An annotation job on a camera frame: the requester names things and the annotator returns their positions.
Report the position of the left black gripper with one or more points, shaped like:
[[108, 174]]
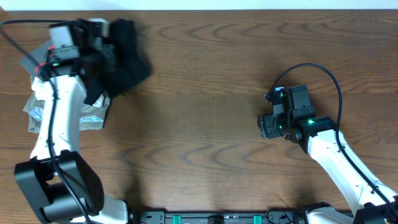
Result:
[[101, 50]]

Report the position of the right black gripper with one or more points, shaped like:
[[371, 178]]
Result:
[[265, 122]]

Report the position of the black shorts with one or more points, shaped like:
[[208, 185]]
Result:
[[131, 69]]

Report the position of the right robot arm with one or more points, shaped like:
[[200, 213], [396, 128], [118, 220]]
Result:
[[294, 118]]

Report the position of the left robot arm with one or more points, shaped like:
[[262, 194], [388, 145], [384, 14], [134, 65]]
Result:
[[57, 182]]

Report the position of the folded black garment red trim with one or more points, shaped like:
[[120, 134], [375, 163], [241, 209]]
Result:
[[47, 60]]

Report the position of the folded khaki patterned garment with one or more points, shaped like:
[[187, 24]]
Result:
[[91, 117]]

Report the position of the folded white garment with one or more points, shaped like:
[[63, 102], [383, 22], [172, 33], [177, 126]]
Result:
[[96, 93]]

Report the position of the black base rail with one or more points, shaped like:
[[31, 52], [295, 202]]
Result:
[[272, 216]]

